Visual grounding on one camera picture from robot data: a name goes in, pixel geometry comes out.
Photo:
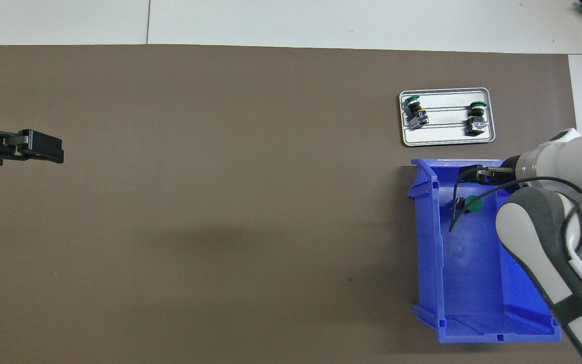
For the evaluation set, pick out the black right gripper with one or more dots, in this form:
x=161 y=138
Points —
x=508 y=169

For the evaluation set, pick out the green cap push button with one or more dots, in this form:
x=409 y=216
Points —
x=416 y=115
x=473 y=204
x=475 y=124

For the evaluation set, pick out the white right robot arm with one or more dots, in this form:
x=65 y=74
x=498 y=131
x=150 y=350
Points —
x=538 y=227

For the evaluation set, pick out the grey metal tray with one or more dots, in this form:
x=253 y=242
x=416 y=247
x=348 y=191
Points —
x=447 y=134

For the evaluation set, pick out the blue plastic storage bin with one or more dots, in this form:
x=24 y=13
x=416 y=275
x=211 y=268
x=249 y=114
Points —
x=473 y=273

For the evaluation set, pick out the brown paper table mat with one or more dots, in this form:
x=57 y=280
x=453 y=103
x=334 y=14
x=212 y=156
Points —
x=170 y=227

